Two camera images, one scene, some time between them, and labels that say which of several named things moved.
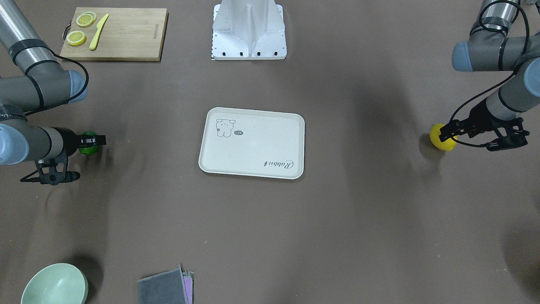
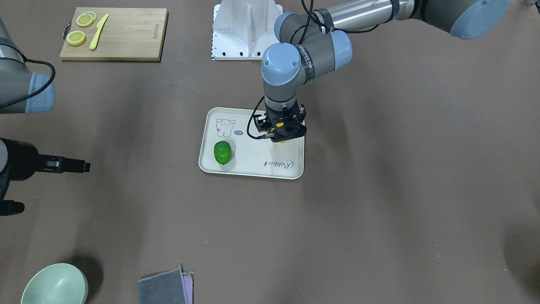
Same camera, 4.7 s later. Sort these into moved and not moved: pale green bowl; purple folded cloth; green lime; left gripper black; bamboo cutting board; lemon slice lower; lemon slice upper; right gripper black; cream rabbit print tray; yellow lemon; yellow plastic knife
Moved: green lime; left gripper black; yellow lemon; right gripper black
Not moved: lemon slice lower; yellow plastic knife; pale green bowl; cream rabbit print tray; lemon slice upper; purple folded cloth; bamboo cutting board
